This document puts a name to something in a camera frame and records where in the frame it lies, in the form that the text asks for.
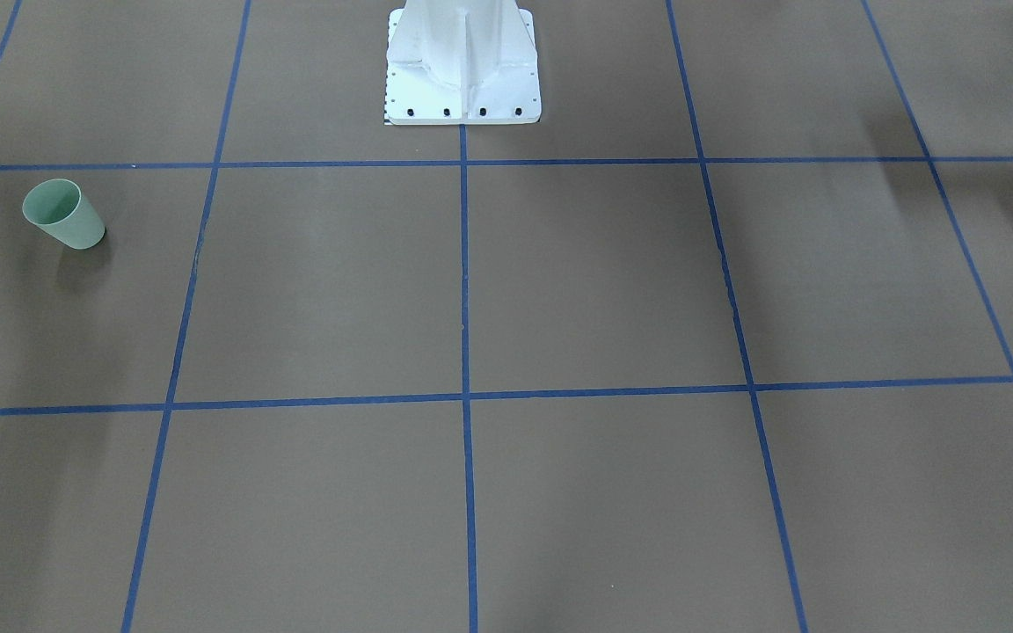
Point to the green plastic cup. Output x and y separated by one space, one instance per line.
60 209

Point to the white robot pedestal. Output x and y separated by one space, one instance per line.
453 63

